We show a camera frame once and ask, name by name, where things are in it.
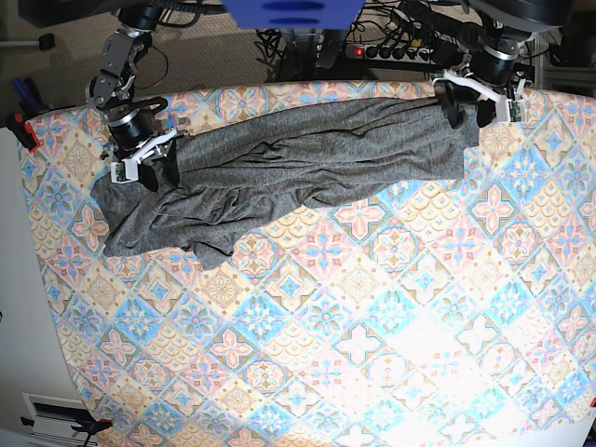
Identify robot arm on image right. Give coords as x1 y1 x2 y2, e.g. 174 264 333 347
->
432 6 535 129

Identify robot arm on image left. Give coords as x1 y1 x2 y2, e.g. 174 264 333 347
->
86 3 185 192

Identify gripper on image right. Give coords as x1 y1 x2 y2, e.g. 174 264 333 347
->
432 49 529 129

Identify grey t-shirt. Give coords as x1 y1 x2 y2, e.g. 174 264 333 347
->
91 98 480 270

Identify white power strip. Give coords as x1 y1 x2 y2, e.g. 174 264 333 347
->
345 44 432 63

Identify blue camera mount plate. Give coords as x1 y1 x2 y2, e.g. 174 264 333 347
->
222 0 365 30

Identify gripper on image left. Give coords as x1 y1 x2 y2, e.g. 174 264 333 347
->
102 97 187 192

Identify patterned tablecloth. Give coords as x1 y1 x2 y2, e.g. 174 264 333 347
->
20 90 595 446

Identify white vent panel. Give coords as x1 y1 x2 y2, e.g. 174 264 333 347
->
20 392 91 446

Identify red black clamp left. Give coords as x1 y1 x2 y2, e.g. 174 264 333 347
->
6 113 39 152

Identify black orange clamp bottom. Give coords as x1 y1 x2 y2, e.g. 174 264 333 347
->
71 419 113 437

